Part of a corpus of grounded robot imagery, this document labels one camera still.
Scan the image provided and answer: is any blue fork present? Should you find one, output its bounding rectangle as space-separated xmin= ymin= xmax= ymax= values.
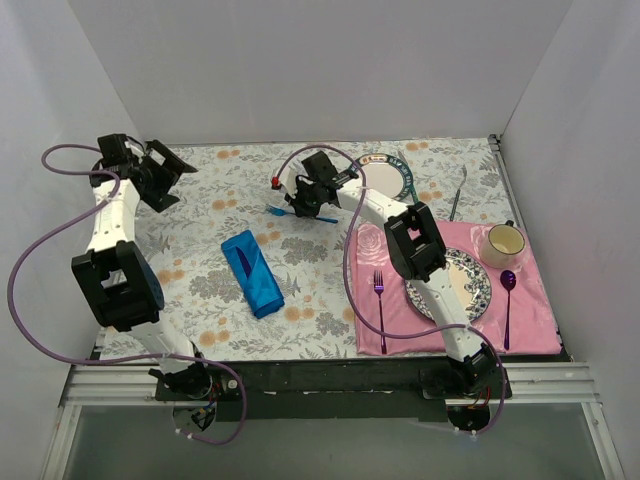
xmin=265 ymin=205 xmax=338 ymax=224

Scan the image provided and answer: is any blue satin napkin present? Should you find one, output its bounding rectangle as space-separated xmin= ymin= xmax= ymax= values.
xmin=221 ymin=230 xmax=284 ymax=319

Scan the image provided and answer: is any purple knife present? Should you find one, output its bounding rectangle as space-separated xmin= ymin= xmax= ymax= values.
xmin=236 ymin=248 xmax=253 ymax=278

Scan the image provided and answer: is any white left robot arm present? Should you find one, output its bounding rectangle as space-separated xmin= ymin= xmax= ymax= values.
xmin=71 ymin=134 xmax=213 ymax=400

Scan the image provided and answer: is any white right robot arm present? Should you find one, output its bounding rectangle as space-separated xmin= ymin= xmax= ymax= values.
xmin=271 ymin=145 xmax=507 ymax=400

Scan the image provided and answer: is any floral tablecloth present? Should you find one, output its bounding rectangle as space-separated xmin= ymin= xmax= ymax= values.
xmin=97 ymin=137 xmax=524 ymax=365

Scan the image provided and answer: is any white plate teal rim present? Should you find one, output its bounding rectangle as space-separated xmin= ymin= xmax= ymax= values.
xmin=357 ymin=153 xmax=403 ymax=201

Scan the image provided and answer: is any purple metallic fork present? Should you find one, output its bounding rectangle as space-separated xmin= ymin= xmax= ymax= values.
xmin=373 ymin=270 xmax=387 ymax=355

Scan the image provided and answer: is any blue floral dinner plate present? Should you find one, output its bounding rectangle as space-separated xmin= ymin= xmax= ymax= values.
xmin=404 ymin=247 xmax=492 ymax=323

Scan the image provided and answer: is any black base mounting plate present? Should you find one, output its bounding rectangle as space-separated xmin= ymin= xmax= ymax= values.
xmin=154 ymin=357 xmax=512 ymax=422

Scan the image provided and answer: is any cream ceramic mug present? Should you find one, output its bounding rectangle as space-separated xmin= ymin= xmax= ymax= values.
xmin=479 ymin=220 xmax=526 ymax=269

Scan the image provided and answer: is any purple metallic spoon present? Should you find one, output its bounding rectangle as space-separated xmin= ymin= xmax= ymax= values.
xmin=500 ymin=270 xmax=517 ymax=351

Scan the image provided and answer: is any pink floral placemat cloth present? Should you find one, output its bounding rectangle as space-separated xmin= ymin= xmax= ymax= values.
xmin=350 ymin=223 xmax=562 ymax=355

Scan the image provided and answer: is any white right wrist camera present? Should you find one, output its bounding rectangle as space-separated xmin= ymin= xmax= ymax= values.
xmin=271 ymin=169 xmax=297 ymax=202

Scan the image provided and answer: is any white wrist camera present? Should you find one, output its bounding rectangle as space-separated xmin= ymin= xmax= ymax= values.
xmin=125 ymin=137 xmax=148 ymax=158
xmin=271 ymin=169 xmax=297 ymax=202

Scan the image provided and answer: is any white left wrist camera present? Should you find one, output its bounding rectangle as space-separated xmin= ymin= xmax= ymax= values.
xmin=125 ymin=137 xmax=148 ymax=158

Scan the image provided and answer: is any teal handled knife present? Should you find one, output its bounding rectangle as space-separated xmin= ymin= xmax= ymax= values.
xmin=395 ymin=150 xmax=420 ymax=204

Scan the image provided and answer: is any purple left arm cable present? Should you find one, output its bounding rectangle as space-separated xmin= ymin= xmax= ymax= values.
xmin=5 ymin=143 xmax=249 ymax=446

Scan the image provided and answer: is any aluminium frame rail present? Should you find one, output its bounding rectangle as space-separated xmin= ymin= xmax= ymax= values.
xmin=43 ymin=360 xmax=624 ymax=479

